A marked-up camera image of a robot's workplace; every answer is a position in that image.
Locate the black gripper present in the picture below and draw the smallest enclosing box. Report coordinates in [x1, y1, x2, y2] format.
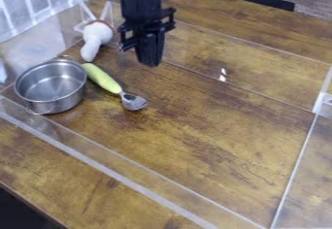
[118, 0, 176, 67]

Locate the clear acrylic stand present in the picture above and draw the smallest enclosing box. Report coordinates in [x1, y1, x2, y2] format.
[73, 0, 113, 33]

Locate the green handled metal spoon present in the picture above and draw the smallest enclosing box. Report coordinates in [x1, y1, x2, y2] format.
[83, 63, 147, 111]

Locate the small steel pot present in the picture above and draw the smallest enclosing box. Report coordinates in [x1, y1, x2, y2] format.
[14, 56, 87, 115]

